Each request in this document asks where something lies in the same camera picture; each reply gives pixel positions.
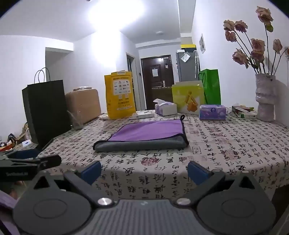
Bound black paper bag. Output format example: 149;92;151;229
22;67;72;150

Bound yellow printed bag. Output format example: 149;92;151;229
104;70;136;120

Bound clear glass cup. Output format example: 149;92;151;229
67;110;84;130

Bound yellow-green gift bag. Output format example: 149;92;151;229
172;81;206;115

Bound wall poster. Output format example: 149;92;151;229
199;33;206;54

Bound dark brown door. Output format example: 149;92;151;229
140;55;176;110

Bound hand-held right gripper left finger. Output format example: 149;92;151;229
28;161;114;209

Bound purple cloth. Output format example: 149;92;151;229
0;189;21;235

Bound white textured vase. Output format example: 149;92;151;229
255;73;278;122

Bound brown parcel box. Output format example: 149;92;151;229
65;86;102;124

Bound purple tissue pack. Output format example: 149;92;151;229
199;104;227;120

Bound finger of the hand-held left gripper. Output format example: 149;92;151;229
6;149;40;159
37;155;62;169

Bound green paper bag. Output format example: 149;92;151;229
198;69;222;105

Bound white purple tissue box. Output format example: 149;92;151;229
153;99;178;116

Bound pink artificial flowers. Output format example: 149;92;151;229
223;6;289;75

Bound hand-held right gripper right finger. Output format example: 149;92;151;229
175;161;263;207

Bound white flat box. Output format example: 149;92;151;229
131;110;155;119

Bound grey refrigerator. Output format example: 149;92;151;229
176;50;199;82

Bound purple and grey towel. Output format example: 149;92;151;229
93;115;189;152

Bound printed character tablecloth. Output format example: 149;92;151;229
37;108;289;202

